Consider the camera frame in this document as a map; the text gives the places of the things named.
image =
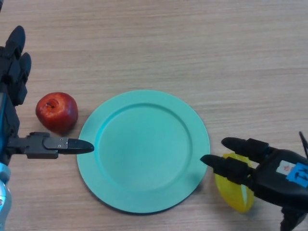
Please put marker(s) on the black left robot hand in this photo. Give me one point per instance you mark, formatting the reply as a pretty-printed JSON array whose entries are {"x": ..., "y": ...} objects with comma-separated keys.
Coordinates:
[{"x": 8, "y": 106}]

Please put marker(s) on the yellow starfruit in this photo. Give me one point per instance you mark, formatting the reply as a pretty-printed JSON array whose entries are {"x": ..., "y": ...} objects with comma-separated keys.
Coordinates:
[{"x": 231, "y": 197}]

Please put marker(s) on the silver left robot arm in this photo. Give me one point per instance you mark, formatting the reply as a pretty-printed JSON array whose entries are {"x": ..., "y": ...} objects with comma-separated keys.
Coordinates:
[{"x": 4, "y": 204}]

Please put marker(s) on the green round plate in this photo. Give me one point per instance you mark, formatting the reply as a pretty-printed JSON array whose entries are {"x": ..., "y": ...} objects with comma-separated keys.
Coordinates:
[{"x": 144, "y": 154}]

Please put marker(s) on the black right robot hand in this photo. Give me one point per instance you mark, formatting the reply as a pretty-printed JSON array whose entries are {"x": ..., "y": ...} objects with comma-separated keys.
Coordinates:
[{"x": 272, "y": 180}]

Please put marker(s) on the red apple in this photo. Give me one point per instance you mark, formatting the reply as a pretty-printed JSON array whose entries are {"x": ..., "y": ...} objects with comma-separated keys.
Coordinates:
[{"x": 57, "y": 113}]

